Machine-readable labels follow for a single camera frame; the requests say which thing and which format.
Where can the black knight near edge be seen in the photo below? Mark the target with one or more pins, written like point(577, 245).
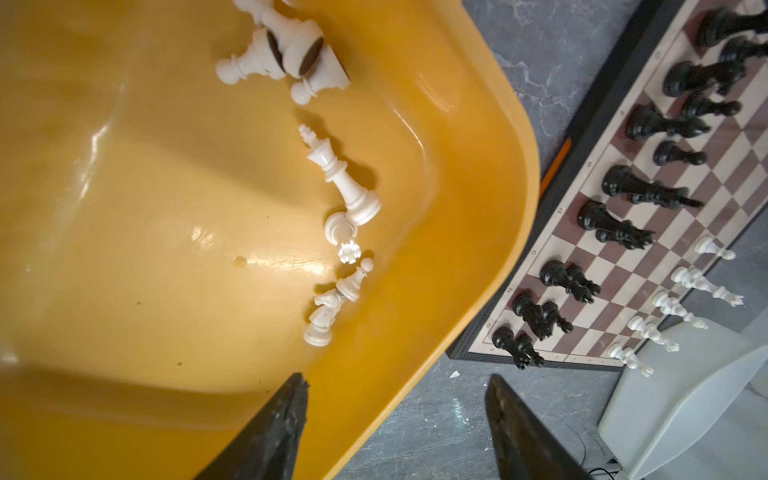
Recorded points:
point(540, 318)

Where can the white chess piece in tray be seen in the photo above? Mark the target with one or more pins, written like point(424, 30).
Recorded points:
point(262, 57)

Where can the black knight on board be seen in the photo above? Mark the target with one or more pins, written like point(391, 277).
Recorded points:
point(685, 76)

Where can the yellow plastic tray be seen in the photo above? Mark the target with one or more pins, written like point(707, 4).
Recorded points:
point(164, 235)

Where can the white plastic tray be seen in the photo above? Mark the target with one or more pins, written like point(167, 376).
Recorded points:
point(650, 421)

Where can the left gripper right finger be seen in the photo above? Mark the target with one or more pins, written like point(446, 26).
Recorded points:
point(524, 448)

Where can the white chess piece lying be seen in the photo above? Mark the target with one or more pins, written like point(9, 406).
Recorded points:
point(298, 41)

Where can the black bishop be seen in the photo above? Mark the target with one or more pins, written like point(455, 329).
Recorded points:
point(572, 279)
point(646, 121)

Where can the black rook on board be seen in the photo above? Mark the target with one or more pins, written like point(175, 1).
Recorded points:
point(723, 22)

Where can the black bishop on board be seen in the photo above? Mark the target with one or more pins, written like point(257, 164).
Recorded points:
point(646, 121)

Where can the white rook piece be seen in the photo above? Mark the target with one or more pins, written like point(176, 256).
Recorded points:
point(628, 357)

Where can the brown folding chess board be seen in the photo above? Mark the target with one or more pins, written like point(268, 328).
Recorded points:
point(663, 167)

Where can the black rook near edge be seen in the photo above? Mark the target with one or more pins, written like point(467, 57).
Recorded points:
point(520, 347)

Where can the black pawn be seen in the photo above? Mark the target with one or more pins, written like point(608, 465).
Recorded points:
point(668, 152)
point(698, 105)
point(740, 48)

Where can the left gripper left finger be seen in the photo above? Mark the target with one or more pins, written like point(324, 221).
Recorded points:
point(267, 447)

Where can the white bishop piece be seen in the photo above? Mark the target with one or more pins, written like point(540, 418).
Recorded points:
point(671, 306)

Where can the white knight piece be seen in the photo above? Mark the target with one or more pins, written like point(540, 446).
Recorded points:
point(651, 332)

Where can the white knight in tray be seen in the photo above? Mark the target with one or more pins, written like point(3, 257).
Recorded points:
point(328, 304)

